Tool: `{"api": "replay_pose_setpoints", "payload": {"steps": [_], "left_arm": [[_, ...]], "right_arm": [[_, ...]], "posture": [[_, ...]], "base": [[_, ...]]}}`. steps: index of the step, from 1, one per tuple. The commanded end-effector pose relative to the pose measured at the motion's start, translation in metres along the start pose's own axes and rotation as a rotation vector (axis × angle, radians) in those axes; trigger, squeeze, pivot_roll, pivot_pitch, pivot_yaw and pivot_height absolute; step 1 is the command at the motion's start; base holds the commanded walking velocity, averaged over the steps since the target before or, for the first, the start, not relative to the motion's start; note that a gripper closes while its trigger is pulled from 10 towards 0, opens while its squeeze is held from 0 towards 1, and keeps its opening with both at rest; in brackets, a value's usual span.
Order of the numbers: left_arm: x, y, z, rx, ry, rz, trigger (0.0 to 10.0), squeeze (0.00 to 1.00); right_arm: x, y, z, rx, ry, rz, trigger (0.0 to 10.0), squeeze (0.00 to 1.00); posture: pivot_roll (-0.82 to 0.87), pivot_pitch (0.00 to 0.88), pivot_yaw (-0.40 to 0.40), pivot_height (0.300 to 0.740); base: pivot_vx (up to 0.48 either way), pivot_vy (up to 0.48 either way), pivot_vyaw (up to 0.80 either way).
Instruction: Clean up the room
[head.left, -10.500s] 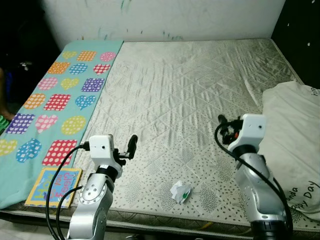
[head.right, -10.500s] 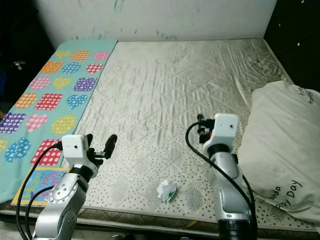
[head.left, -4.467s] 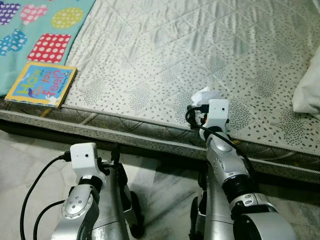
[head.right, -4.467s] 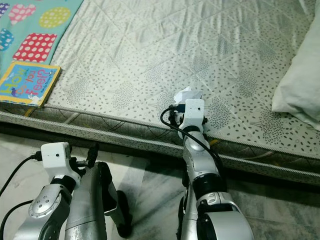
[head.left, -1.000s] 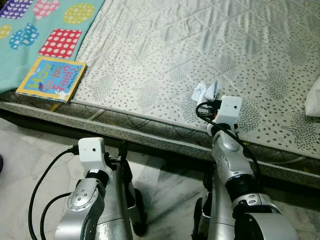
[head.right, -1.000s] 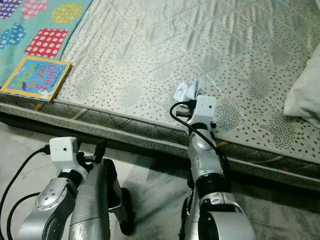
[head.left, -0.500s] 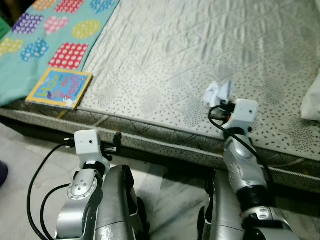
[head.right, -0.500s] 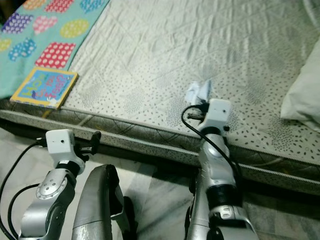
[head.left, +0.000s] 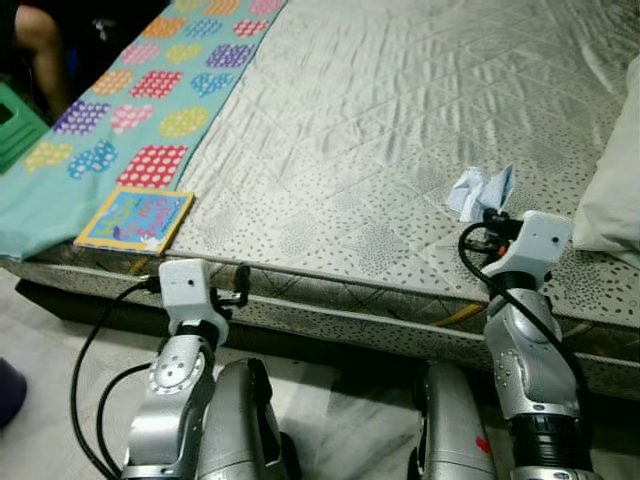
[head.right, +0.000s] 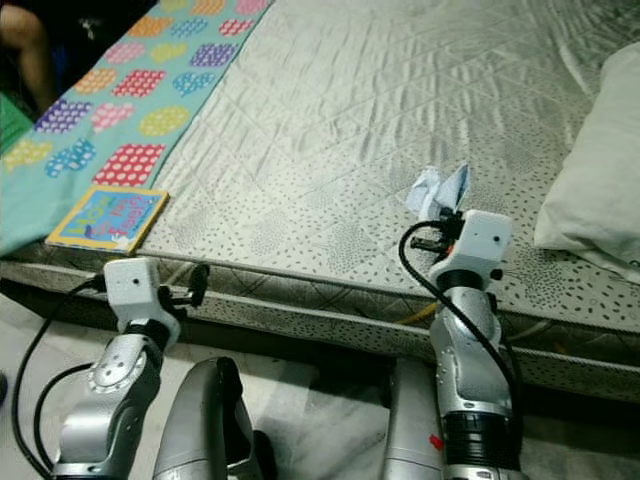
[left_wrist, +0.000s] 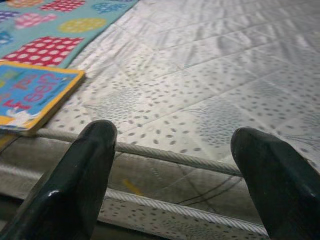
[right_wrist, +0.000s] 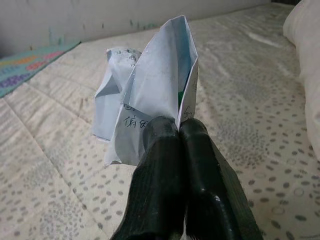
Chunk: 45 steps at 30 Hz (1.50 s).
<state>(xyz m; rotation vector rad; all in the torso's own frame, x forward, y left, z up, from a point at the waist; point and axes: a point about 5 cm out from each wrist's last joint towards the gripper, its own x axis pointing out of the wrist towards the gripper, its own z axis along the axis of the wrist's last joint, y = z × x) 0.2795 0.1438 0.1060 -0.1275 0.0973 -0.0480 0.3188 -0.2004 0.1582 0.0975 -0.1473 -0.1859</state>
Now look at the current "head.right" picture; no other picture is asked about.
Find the white tissue paper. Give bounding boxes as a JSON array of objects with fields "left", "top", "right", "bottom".
[{"left": 405, "top": 163, "right": 471, "bottom": 221}]

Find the white pillow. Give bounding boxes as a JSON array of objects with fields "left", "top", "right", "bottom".
[{"left": 533, "top": 42, "right": 640, "bottom": 286}]

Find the colourful yellow-bordered children's book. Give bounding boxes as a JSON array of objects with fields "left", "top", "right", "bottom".
[{"left": 45, "top": 185, "right": 169, "bottom": 253}]

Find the silver robot left leg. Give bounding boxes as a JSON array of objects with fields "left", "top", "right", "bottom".
[{"left": 150, "top": 357, "right": 276, "bottom": 480}]

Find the silver robot leg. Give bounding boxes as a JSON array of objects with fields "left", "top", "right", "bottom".
[
  {"left": 380, "top": 358, "right": 449, "bottom": 480},
  {"left": 150, "top": 357, "right": 276, "bottom": 480}
]

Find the grey quilted mattress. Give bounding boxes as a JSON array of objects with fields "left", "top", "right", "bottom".
[{"left": 0, "top": 0, "right": 640, "bottom": 401}]

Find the dark bed base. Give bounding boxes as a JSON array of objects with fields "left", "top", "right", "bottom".
[{"left": 0, "top": 275, "right": 640, "bottom": 426}]

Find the teal blanket with dotted shapes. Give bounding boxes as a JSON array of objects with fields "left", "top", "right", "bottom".
[{"left": 0, "top": 0, "right": 276, "bottom": 256}]

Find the green plastic stool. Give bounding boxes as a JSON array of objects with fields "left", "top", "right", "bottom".
[{"left": 0, "top": 92, "right": 33, "bottom": 151}]

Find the silver robot right leg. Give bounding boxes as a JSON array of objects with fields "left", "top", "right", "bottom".
[{"left": 380, "top": 358, "right": 449, "bottom": 480}]

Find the person's bare leg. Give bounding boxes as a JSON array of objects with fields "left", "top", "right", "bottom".
[{"left": 0, "top": 5, "right": 58, "bottom": 116}]

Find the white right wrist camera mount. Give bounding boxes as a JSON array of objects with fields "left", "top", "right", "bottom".
[{"left": 428, "top": 210, "right": 513, "bottom": 291}]

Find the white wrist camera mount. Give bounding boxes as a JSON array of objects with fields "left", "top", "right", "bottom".
[
  {"left": 428, "top": 210, "right": 513, "bottom": 291},
  {"left": 102, "top": 257, "right": 176, "bottom": 336}
]

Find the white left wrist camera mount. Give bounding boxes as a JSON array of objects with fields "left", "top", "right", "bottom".
[{"left": 102, "top": 257, "right": 176, "bottom": 336}]

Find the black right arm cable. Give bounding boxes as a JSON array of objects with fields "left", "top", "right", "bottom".
[{"left": 396, "top": 220, "right": 527, "bottom": 403}]

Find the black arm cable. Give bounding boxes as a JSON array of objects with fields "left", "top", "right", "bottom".
[
  {"left": 8, "top": 274, "right": 107, "bottom": 480},
  {"left": 396, "top": 220, "right": 527, "bottom": 403}
]

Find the yellow mattress strap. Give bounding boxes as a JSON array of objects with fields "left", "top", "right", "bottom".
[{"left": 400, "top": 300, "right": 441, "bottom": 326}]

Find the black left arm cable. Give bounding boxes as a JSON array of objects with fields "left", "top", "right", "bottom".
[{"left": 8, "top": 274, "right": 107, "bottom": 480}]

